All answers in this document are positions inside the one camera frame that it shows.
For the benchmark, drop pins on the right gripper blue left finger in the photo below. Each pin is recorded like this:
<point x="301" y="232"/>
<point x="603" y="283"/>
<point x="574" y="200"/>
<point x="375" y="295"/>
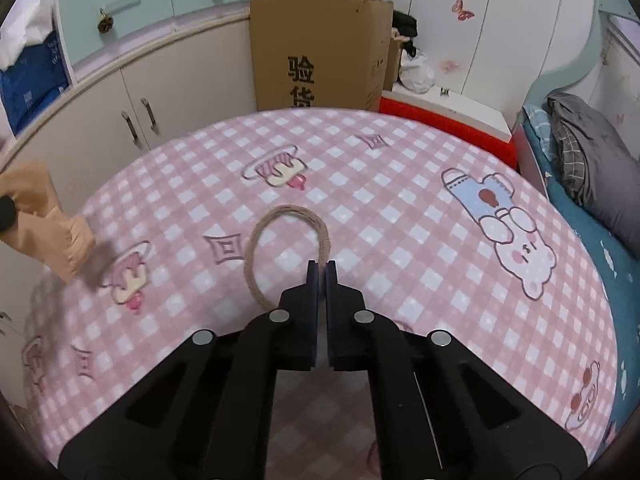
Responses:
<point x="311" y="308"/>

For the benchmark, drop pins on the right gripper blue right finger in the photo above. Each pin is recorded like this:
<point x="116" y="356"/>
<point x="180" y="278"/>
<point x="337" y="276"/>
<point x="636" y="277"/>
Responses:
<point x="334" y="318"/>

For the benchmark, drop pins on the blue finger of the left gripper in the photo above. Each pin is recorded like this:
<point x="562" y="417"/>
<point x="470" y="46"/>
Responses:
<point x="8" y="213"/>

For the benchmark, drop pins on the white low cabinet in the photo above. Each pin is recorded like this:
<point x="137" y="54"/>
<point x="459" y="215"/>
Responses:
<point x="167" y="88"/>

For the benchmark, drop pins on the pink checkered tablecloth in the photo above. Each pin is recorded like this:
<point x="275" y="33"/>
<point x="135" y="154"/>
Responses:
<point x="207" y="232"/>

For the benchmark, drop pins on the blue patterned bag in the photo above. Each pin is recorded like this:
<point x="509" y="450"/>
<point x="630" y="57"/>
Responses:
<point x="37" y="78"/>

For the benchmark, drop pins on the white paper shopping bag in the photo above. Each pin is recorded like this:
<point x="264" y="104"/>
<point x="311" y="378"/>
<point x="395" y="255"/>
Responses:
<point x="28" y="23"/>

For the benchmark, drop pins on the white low platform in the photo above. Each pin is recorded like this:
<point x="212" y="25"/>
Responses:
<point x="454" y="106"/>

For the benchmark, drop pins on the white plastic bag on floor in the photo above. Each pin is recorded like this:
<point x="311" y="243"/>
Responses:
<point x="415" y="72"/>

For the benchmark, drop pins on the brown cardboard box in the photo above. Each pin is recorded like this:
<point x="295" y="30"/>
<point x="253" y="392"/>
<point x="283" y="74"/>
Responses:
<point x="320" y="53"/>

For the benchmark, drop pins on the teal bed sheet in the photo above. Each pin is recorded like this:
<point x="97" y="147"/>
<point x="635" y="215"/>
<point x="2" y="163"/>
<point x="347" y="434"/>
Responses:
<point x="618" y="269"/>

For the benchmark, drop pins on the grey folded blanket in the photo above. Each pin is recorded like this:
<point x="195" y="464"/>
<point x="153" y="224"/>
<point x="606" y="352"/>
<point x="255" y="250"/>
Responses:
<point x="597" y="170"/>

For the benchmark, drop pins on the teal bunk bed frame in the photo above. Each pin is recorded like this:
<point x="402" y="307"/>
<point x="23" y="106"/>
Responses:
<point x="566" y="76"/>

